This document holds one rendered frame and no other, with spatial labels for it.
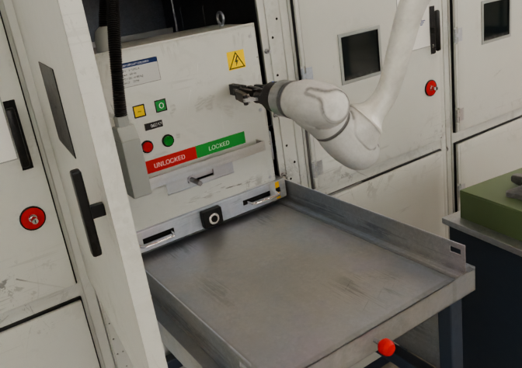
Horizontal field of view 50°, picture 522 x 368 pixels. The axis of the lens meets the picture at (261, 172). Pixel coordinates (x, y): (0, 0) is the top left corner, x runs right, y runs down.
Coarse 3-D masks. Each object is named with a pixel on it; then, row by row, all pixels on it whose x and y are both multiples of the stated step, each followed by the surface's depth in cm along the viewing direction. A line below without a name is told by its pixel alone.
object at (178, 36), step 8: (224, 24) 170; (232, 24) 166; (240, 24) 162; (248, 24) 156; (176, 32) 167; (184, 32) 164; (192, 32) 160; (200, 32) 156; (208, 32) 150; (216, 32) 151; (136, 40) 159; (144, 40) 155; (152, 40) 152; (160, 40) 149; (168, 40) 144; (176, 40) 145; (128, 48) 139; (136, 48) 140; (256, 48) 159; (96, 56) 135
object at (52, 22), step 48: (48, 0) 79; (48, 48) 92; (48, 96) 110; (96, 96) 77; (96, 144) 79; (96, 192) 89; (96, 240) 86; (96, 288) 134; (144, 288) 87; (144, 336) 89
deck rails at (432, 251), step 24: (288, 192) 174; (312, 192) 163; (312, 216) 162; (336, 216) 157; (360, 216) 148; (384, 216) 140; (384, 240) 142; (408, 240) 135; (432, 240) 129; (432, 264) 128; (456, 264) 125; (168, 312) 125; (192, 312) 111; (192, 336) 115; (216, 336) 104; (216, 360) 107; (240, 360) 97
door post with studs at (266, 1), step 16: (256, 0) 159; (272, 0) 161; (256, 16) 165; (272, 16) 162; (272, 32) 163; (272, 48) 164; (272, 64) 166; (272, 80) 167; (272, 112) 170; (288, 128) 174; (288, 144) 175; (288, 160) 176; (288, 176) 178
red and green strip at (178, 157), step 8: (232, 136) 160; (240, 136) 162; (200, 144) 155; (208, 144) 157; (216, 144) 158; (224, 144) 160; (232, 144) 161; (176, 152) 152; (184, 152) 153; (192, 152) 154; (200, 152) 156; (208, 152) 157; (152, 160) 148; (160, 160) 149; (168, 160) 151; (176, 160) 152; (184, 160) 153; (152, 168) 149; (160, 168) 150
